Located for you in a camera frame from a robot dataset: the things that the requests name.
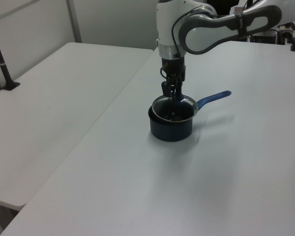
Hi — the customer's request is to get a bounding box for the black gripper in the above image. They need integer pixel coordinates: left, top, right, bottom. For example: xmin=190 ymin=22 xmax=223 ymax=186
xmin=160 ymin=56 xmax=187 ymax=102

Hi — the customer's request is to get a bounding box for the glass lid blue knob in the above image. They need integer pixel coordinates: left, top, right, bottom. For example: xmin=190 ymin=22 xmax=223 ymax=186
xmin=152 ymin=95 xmax=200 ymax=122

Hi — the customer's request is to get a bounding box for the dark tall background object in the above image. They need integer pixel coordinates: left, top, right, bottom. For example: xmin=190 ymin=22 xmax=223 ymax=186
xmin=207 ymin=0 xmax=239 ymax=16

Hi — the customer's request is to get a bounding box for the dark blue saucepan blue handle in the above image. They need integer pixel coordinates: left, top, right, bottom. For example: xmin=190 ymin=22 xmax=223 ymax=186
xmin=147 ymin=90 xmax=233 ymax=143

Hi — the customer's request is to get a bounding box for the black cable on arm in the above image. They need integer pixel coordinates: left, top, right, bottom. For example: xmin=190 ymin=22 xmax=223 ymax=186
xmin=171 ymin=8 xmax=203 ymax=59

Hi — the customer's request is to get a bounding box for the dark computer box with cables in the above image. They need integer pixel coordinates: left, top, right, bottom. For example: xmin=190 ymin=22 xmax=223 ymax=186
xmin=250 ymin=29 xmax=279 ymax=45

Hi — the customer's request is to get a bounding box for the black camera stand pole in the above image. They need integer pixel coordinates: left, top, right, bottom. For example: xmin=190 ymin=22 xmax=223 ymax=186
xmin=0 ymin=21 xmax=21 ymax=91

